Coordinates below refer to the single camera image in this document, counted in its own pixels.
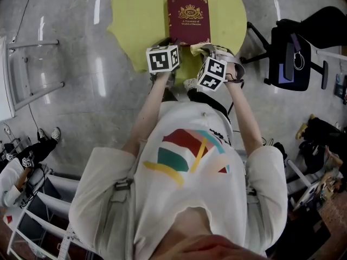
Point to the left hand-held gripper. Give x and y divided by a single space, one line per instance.
160 59

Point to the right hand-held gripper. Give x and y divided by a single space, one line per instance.
212 72

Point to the yellow cloth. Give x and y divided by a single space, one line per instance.
196 49

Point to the dark red book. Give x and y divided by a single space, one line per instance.
176 28

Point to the person's left forearm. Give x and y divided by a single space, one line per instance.
151 104

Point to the person's right forearm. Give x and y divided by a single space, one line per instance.
244 112

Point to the person's right hand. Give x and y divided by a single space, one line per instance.
231 71

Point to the person's white shoe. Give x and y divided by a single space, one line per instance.
191 84

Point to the yellow-green round tablecloth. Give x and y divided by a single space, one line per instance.
135 15

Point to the person's black trousers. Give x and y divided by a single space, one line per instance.
206 99

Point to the purple cloth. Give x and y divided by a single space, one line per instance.
283 77

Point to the small purple strip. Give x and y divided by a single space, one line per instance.
296 42

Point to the black office chair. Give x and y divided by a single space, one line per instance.
301 77

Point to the white desk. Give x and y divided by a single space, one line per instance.
333 55

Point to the person's white printed shirt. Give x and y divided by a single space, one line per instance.
189 194

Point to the white table with metal legs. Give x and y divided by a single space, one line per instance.
5 85

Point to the white shelf unit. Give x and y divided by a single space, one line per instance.
62 184

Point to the person's neck and chin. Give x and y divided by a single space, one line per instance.
195 226

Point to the white table frame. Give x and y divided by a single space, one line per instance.
299 172

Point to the white perforated rail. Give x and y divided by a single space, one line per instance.
66 240

